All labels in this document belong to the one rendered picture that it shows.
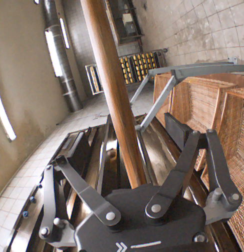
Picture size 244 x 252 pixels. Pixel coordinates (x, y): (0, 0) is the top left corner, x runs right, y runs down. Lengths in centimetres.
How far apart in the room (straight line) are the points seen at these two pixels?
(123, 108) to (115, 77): 4
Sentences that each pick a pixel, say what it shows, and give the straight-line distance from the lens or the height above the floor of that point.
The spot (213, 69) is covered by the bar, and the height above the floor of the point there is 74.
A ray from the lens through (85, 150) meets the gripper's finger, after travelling 20.
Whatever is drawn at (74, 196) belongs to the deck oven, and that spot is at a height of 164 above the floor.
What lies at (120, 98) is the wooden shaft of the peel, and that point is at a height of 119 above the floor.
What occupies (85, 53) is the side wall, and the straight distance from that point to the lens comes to 534.
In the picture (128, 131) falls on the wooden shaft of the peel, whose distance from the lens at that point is 18.
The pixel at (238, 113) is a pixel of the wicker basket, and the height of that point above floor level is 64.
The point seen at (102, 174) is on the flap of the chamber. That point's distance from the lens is 75.
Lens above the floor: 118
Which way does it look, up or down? 4 degrees up
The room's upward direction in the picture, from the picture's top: 103 degrees counter-clockwise
